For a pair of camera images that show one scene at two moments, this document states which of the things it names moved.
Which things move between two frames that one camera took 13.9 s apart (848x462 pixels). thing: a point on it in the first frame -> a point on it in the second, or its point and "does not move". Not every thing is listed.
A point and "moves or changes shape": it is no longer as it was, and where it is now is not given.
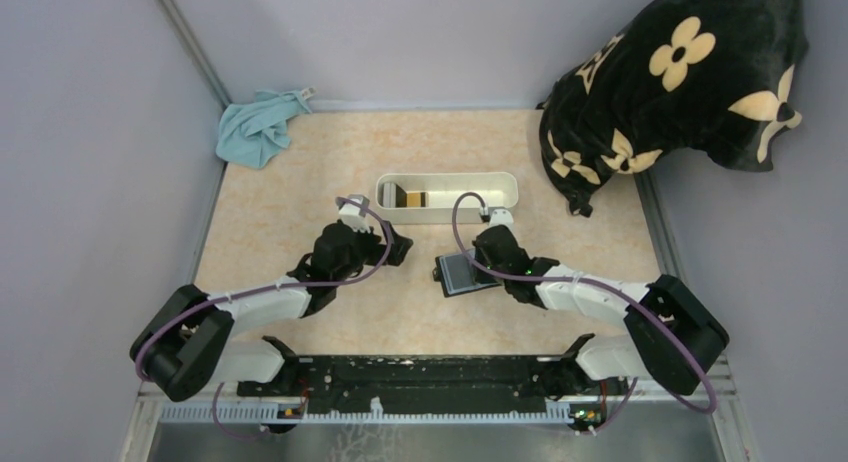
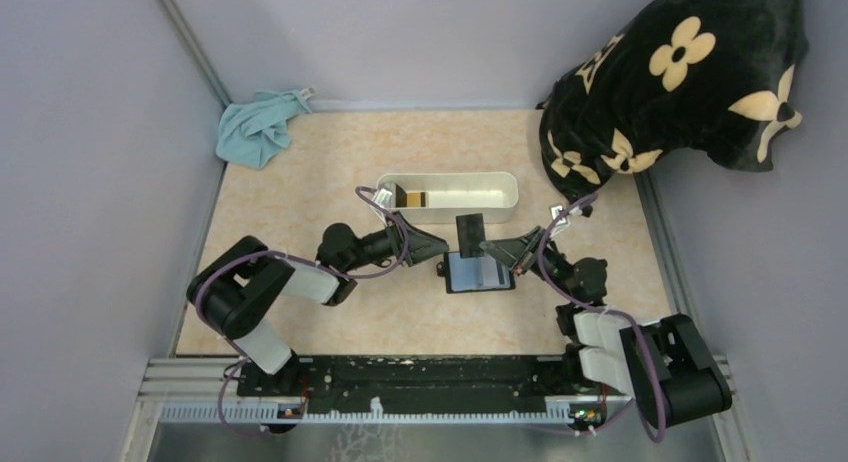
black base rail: [437, 385] does not move
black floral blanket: [709, 65] does not move
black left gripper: [370, 248] -> [411, 244]
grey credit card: [459, 274] moves or changes shape
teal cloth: [253, 132] does not move
